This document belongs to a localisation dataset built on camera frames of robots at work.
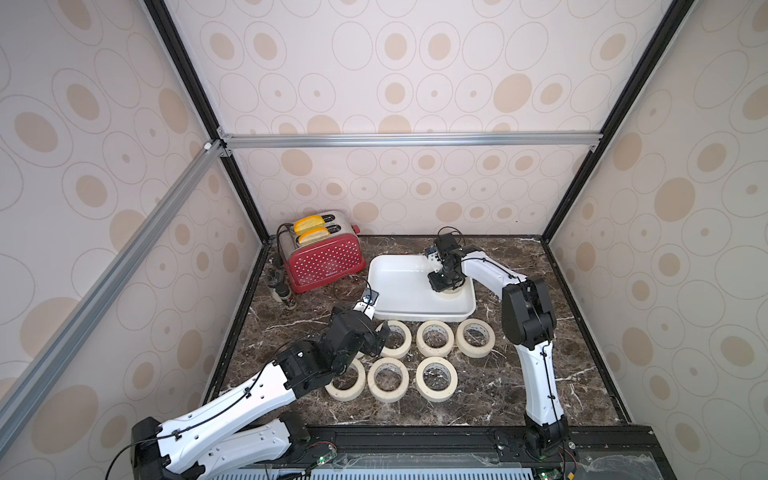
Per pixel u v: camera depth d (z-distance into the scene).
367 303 0.60
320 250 0.93
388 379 0.85
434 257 0.95
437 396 0.80
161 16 0.68
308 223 0.96
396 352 0.87
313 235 0.92
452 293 0.98
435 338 0.93
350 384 0.82
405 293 0.97
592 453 0.73
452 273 0.77
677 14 0.67
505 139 1.74
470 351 0.87
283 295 0.93
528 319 0.59
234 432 0.45
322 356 0.52
